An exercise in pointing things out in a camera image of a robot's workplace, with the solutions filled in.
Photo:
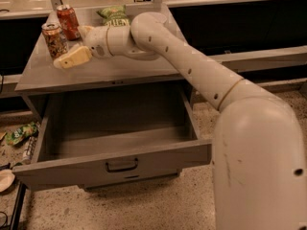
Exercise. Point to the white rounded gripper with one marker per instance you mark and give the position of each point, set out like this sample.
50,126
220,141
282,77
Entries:
97,40

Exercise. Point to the orange patterned drink can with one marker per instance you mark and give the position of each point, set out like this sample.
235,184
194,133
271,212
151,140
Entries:
55,39

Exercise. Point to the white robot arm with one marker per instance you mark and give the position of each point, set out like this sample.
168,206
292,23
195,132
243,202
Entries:
258,154

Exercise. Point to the red soda can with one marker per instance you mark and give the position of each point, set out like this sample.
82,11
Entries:
68,21

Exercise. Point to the grey drawer cabinet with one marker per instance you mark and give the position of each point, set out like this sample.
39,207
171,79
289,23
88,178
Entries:
41,77

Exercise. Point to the open grey top drawer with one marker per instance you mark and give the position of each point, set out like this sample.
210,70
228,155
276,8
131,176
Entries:
82,130

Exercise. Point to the green chip bag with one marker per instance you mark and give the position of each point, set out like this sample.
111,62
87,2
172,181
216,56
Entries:
114,16

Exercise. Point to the white bowl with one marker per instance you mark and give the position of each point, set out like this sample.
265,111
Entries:
159,17

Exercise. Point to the green snack bag on floor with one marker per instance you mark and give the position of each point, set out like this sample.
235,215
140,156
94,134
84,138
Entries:
20,134

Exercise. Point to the white packet on floor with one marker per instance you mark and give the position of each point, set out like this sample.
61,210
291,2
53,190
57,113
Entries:
29,150

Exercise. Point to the beige plate on floor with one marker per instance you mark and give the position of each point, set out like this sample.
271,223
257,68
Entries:
6,179

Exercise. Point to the black drawer handle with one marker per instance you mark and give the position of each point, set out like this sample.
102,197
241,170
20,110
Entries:
120,166

